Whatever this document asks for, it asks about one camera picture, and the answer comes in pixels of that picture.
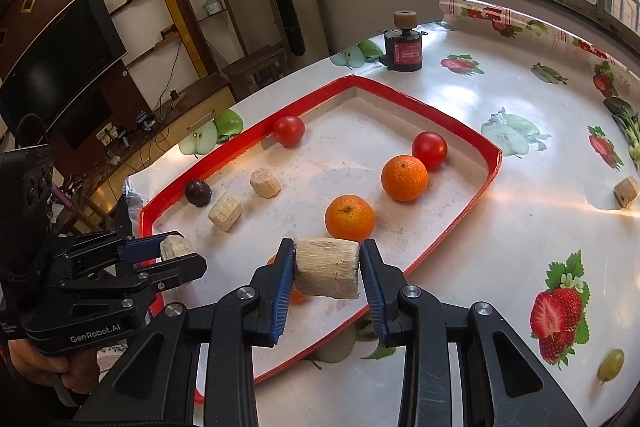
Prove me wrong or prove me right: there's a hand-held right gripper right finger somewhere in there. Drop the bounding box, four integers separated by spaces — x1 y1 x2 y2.
360 238 588 427

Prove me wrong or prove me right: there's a dark purple plum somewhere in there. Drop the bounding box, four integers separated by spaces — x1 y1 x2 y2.
184 179 213 208

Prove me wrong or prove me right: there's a black flat screen television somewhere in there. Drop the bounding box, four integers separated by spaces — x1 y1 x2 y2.
0 0 128 128

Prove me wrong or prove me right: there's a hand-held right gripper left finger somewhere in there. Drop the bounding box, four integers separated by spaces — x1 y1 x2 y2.
75 238 296 427

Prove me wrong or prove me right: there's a red tomato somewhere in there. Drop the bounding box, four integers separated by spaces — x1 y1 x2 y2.
272 115 306 146
411 131 448 171

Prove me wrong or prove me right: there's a black motor with red label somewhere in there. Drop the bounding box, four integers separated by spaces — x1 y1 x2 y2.
378 10 426 72

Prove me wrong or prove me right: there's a person's left hand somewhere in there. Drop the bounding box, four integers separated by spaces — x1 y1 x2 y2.
7 339 101 408

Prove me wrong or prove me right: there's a red rimmed white tray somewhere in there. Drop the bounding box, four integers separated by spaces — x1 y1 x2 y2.
137 75 502 403

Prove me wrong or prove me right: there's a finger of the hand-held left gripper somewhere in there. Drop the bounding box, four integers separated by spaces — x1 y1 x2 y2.
132 253 208 292
117 234 168 265

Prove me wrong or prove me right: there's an orange mandarin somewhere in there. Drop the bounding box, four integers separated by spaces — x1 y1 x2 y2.
381 154 429 202
325 194 376 242
266 253 309 305

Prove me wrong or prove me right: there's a fruit printed white tablecloth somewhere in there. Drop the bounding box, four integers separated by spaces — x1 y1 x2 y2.
122 0 640 427

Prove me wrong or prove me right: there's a wooden chair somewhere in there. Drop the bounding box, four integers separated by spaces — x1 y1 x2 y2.
222 47 288 100

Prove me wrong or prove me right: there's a green bok choy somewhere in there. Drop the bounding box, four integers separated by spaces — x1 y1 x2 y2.
602 96 640 170

